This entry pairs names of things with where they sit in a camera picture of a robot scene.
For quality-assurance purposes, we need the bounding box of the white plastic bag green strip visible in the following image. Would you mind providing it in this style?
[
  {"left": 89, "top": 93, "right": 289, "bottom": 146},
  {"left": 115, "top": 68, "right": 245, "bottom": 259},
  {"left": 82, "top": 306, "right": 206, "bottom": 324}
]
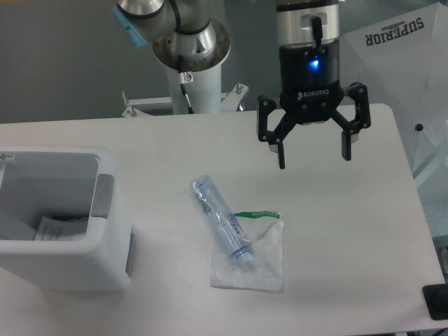
[{"left": 210, "top": 211, "right": 284, "bottom": 292}]

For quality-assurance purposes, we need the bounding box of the crushed clear plastic bottle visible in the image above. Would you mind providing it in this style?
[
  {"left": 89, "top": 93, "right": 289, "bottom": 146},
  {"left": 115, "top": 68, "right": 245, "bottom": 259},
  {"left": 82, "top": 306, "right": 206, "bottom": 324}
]
[{"left": 190, "top": 175, "right": 253, "bottom": 267}]

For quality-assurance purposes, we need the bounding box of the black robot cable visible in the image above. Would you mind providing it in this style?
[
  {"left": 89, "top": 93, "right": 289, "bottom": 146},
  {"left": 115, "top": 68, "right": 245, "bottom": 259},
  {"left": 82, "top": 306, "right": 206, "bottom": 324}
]
[{"left": 169, "top": 0, "right": 195, "bottom": 115}]

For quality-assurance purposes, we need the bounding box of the black device at table edge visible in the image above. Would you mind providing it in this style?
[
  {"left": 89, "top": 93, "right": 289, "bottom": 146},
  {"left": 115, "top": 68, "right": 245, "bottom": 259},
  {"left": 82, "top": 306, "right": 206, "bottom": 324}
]
[{"left": 422, "top": 283, "right": 447, "bottom": 321}]

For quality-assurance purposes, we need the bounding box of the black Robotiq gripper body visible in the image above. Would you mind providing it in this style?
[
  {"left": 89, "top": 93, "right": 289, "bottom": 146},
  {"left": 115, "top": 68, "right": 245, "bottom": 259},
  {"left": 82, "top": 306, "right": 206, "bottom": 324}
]
[{"left": 279, "top": 39, "right": 344, "bottom": 125}]

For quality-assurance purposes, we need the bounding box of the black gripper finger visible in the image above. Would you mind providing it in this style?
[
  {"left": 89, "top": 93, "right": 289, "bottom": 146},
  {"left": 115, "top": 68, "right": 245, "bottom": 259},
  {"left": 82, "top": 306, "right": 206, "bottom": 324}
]
[
  {"left": 330, "top": 82, "right": 371, "bottom": 161},
  {"left": 258, "top": 95, "right": 296, "bottom": 169}
]

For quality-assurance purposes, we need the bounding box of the white Superior umbrella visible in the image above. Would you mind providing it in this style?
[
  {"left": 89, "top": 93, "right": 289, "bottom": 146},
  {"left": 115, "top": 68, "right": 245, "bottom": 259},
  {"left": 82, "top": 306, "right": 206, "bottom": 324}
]
[{"left": 340, "top": 3, "right": 447, "bottom": 185}]

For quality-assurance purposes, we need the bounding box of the paper trash inside can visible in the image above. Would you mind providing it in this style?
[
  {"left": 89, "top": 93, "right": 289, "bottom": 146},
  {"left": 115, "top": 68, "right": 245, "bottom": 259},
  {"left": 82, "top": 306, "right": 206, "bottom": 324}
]
[{"left": 34, "top": 217, "right": 89, "bottom": 242}]

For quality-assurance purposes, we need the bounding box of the white trash can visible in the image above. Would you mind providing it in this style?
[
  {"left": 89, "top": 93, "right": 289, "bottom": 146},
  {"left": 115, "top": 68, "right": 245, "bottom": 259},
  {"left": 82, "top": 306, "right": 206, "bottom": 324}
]
[{"left": 1, "top": 145, "right": 134, "bottom": 292}]

